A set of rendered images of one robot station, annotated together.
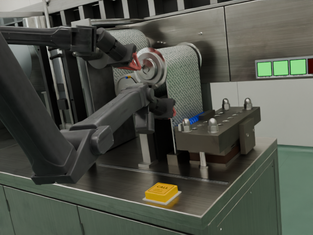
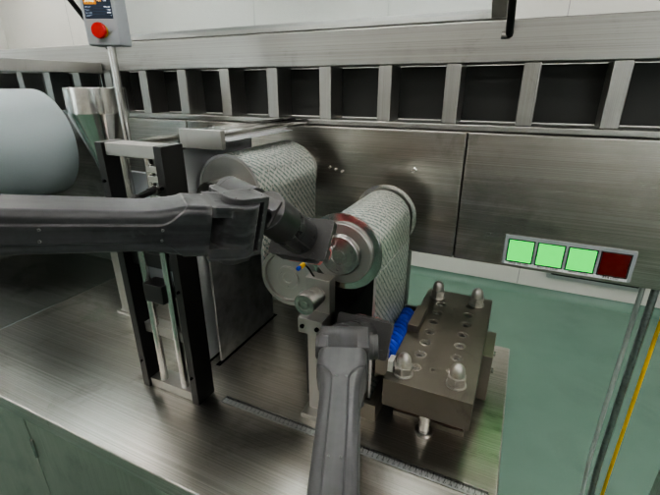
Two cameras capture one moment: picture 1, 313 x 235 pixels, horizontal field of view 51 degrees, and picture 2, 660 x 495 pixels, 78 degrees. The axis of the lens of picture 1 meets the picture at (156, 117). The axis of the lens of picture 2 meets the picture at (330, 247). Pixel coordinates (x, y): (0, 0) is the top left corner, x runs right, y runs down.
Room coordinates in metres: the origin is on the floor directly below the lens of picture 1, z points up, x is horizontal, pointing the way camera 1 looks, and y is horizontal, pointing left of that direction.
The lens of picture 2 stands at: (0.50, 0.17, 1.53)
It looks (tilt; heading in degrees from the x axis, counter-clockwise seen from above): 22 degrees down; 348
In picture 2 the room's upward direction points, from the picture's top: straight up
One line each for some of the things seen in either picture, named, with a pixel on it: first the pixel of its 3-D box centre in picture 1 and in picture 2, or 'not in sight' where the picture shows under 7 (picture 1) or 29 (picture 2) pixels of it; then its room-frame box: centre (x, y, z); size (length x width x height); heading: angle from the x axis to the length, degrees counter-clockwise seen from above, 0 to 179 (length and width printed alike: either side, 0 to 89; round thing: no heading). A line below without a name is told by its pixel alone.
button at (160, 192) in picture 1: (161, 192); not in sight; (0.89, 0.01, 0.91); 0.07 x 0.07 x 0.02; 53
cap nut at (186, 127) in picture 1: (186, 124); (404, 362); (1.09, -0.10, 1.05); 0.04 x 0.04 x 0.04
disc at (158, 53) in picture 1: (150, 68); (343, 251); (1.17, 0.00, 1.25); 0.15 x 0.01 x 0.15; 53
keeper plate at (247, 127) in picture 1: (248, 135); (487, 364); (1.15, -0.32, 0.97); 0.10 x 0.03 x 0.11; 143
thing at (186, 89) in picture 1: (186, 98); (391, 295); (1.23, -0.12, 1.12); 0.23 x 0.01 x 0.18; 143
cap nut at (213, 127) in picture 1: (213, 124); (457, 374); (1.04, -0.18, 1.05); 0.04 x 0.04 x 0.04
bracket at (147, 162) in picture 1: (142, 125); (316, 350); (1.16, 0.05, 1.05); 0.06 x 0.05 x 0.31; 143
